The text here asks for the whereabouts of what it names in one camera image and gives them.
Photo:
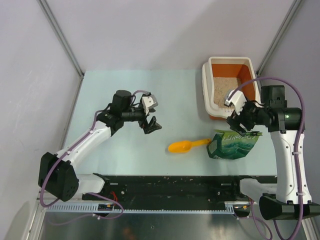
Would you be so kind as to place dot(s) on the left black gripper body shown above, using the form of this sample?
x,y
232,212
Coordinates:
x,y
135,114

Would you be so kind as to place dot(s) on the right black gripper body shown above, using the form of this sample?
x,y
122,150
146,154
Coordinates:
x,y
251,115

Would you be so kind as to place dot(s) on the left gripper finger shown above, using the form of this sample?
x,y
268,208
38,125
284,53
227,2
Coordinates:
x,y
145,121
151,127

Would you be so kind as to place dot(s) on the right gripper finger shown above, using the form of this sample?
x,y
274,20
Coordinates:
x,y
234,124
243,129

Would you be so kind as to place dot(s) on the green litter bag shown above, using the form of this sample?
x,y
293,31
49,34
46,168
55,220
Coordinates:
x,y
230,145

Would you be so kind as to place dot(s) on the orange plastic scoop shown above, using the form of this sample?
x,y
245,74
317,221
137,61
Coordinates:
x,y
186,145

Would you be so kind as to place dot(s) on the black bag clip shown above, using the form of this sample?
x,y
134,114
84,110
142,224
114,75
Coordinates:
x,y
253,133

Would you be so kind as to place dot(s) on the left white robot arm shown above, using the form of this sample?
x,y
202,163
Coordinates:
x,y
58,171

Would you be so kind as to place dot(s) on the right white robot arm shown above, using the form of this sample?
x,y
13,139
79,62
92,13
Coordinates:
x,y
289,196

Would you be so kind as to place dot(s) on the white orange litter box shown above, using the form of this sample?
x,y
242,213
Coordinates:
x,y
220,75

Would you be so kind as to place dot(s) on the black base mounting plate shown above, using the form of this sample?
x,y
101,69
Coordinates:
x,y
219,188

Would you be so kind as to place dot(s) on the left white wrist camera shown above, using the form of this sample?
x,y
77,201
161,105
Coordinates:
x,y
149,102

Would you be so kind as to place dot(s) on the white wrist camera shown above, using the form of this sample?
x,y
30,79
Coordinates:
x,y
236,99
149,102

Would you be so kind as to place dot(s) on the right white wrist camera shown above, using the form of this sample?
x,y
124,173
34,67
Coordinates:
x,y
236,99

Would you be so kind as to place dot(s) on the grey slotted cable duct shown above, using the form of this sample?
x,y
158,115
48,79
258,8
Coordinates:
x,y
227,207

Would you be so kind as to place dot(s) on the left aluminium frame post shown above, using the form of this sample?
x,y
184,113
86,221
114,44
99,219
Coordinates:
x,y
50,16

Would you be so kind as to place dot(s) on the aluminium frame post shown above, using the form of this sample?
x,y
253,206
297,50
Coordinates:
x,y
283,28
50,16

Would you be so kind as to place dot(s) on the right aluminium frame post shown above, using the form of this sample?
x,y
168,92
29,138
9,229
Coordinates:
x,y
283,28

